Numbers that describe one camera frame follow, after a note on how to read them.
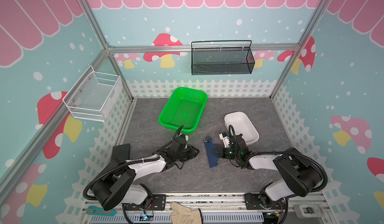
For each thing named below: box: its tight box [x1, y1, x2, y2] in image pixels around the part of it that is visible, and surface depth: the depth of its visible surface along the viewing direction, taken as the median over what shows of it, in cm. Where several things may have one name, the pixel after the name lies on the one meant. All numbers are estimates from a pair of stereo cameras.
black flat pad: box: [112, 143, 131, 161], surface depth 94 cm
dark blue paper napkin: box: [204, 136, 219, 168], surface depth 88 cm
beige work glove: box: [170, 202, 203, 224], surface depth 72 cm
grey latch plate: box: [293, 204, 325, 219], surface depth 71 cm
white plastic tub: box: [224, 111, 260, 146], surface depth 105 cm
